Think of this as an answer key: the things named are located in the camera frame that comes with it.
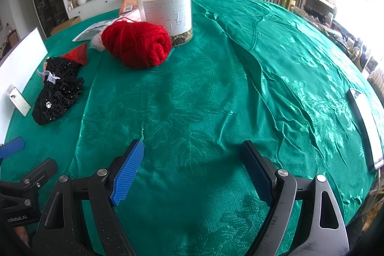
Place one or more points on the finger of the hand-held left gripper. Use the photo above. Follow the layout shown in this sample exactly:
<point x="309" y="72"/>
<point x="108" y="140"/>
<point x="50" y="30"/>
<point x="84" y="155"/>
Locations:
<point x="39" y="169"/>
<point x="13" y="146"/>

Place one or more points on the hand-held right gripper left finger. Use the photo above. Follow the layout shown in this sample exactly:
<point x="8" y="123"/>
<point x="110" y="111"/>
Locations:
<point x="129" y="175"/>

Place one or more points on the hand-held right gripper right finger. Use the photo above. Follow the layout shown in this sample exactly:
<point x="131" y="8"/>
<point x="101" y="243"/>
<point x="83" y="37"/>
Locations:
<point x="258" y="175"/>

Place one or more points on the black lace hair net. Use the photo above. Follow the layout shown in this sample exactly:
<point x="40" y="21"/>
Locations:
<point x="57" y="94"/>

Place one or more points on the white walled cardboard box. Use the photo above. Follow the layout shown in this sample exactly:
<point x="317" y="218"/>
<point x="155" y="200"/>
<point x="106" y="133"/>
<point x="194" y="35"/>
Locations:
<point x="18" y="64"/>

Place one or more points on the red paper packet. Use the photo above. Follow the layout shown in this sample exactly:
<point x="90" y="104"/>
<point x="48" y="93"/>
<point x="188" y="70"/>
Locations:
<point x="76" y="55"/>

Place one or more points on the red yarn ball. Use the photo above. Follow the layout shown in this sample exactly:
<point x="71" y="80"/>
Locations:
<point x="135" y="43"/>

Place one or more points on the person's left hand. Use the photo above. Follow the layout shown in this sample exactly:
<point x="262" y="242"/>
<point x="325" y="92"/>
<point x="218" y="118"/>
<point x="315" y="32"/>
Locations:
<point x="22" y="236"/>

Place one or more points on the silver metal plate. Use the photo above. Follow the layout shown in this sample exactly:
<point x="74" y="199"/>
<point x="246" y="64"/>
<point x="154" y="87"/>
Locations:
<point x="19" y="101"/>

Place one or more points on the green patterned tablecloth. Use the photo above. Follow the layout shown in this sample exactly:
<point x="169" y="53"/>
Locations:
<point x="210" y="94"/>

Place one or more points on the brown cardboard box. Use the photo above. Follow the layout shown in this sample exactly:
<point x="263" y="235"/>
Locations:
<point x="66" y="25"/>

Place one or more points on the grey plastic packet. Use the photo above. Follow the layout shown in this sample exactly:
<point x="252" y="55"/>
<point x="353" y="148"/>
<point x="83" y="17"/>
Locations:
<point x="93" y="29"/>

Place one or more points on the white radiator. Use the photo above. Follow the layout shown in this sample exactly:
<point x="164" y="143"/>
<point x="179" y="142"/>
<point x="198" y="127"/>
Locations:
<point x="377" y="77"/>

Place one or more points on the round white vase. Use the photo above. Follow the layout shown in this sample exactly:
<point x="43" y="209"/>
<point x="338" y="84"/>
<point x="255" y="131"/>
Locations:
<point x="81" y="1"/>

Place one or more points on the white television cabinet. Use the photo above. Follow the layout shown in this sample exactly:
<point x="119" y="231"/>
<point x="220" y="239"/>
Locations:
<point x="99" y="4"/>

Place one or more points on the row of windowsill knickknacks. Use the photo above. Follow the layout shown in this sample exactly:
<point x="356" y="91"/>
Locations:
<point x="339" y="28"/>

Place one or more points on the orange book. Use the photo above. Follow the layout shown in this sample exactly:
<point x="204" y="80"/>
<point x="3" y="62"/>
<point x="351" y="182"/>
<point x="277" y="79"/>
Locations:
<point x="127" y="5"/>

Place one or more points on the clear jar with black lid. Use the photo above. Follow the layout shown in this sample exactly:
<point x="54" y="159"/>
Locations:
<point x="163" y="4"/>

